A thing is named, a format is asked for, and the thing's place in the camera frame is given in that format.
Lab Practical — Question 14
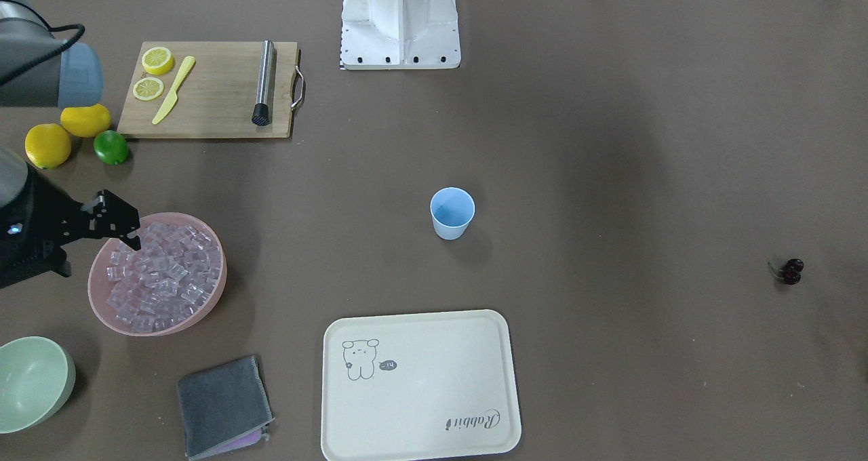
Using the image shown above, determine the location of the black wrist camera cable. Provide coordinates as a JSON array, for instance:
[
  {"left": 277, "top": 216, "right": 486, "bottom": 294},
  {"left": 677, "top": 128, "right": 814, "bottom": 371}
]
[{"left": 0, "top": 23, "right": 86, "bottom": 85}]

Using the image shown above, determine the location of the cream rabbit serving tray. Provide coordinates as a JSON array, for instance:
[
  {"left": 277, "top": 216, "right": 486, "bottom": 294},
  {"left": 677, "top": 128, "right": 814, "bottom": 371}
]
[{"left": 321, "top": 309, "right": 523, "bottom": 460}]

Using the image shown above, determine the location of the wooden cutting board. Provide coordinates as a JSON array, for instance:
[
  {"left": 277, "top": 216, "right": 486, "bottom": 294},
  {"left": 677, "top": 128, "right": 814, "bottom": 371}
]
[{"left": 117, "top": 41, "right": 304, "bottom": 139}]

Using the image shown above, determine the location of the grey folded cloth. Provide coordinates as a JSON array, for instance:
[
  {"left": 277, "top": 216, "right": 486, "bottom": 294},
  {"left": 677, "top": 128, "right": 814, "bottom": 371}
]
[{"left": 176, "top": 355, "right": 274, "bottom": 460}]

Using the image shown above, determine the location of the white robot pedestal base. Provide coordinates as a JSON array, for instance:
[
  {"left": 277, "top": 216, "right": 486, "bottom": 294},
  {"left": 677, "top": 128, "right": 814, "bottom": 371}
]
[{"left": 339, "top": 0, "right": 462, "bottom": 70}]

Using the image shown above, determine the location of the light blue plastic cup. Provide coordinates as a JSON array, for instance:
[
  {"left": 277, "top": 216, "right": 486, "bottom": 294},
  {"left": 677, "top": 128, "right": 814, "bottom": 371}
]
[{"left": 430, "top": 187, "right": 475, "bottom": 241}]

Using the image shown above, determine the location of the dark red cherry pair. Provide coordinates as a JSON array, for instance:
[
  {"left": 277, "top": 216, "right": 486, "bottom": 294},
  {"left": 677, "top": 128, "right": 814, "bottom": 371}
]
[{"left": 768, "top": 258, "right": 805, "bottom": 285}]

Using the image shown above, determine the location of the lemon half slice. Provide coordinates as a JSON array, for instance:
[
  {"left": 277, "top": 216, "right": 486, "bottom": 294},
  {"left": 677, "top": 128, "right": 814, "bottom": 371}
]
[{"left": 140, "top": 46, "right": 176, "bottom": 76}]

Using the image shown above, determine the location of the mint green bowl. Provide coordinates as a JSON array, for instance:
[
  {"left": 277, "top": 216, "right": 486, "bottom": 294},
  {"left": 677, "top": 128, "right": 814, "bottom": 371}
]
[{"left": 1, "top": 336, "right": 77, "bottom": 435}]

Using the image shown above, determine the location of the steel muddler black tip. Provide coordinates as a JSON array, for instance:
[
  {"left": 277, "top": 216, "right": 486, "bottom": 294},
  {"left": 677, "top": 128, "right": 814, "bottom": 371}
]
[{"left": 251, "top": 40, "right": 277, "bottom": 127}]

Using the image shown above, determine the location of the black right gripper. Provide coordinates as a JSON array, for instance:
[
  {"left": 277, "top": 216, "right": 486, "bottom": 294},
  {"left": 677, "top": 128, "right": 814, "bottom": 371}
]
[{"left": 1, "top": 169, "right": 142, "bottom": 288}]

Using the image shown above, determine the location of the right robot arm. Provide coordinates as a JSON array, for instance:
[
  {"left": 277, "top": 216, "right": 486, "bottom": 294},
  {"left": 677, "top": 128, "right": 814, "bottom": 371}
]
[{"left": 1, "top": 0, "right": 140, "bottom": 287}]

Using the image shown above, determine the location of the green lime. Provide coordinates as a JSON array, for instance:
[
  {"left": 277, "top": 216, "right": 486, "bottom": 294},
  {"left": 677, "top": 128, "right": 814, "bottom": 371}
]
[{"left": 93, "top": 130, "right": 130, "bottom": 165}]

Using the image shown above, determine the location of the pink bowl of ice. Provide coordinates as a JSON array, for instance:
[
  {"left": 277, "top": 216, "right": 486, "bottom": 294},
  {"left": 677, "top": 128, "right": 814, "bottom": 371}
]
[{"left": 87, "top": 213, "right": 229, "bottom": 337}]

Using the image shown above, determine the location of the yellow plastic knife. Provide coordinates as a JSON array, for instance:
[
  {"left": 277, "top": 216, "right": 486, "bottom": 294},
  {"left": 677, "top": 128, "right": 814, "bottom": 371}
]
[{"left": 151, "top": 56, "right": 196, "bottom": 125}]

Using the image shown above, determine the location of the yellow lemon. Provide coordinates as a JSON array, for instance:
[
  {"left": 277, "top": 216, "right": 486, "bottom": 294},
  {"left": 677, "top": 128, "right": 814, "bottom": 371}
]
[
  {"left": 24, "top": 123, "right": 72, "bottom": 169},
  {"left": 61, "top": 103, "right": 112, "bottom": 138}
]

